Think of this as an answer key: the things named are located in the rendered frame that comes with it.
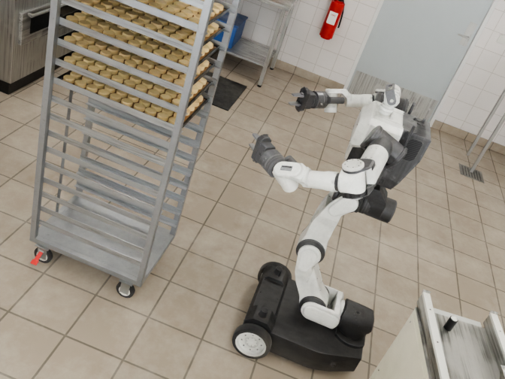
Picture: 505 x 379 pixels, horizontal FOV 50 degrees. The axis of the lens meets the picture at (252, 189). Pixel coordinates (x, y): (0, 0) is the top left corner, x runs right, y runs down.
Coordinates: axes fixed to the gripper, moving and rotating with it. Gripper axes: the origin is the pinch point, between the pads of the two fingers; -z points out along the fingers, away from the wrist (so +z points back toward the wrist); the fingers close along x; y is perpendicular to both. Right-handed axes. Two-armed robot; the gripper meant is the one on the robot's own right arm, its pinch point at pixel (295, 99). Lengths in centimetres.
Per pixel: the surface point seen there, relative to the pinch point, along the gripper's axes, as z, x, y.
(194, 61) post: -66, 21, 9
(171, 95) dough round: -64, -3, -6
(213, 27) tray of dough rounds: -44, 25, -19
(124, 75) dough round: -80, -2, -23
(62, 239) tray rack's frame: -95, -102, -30
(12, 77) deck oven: -86, -100, -210
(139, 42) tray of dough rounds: -78, 16, -17
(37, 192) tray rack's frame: -109, -73, -34
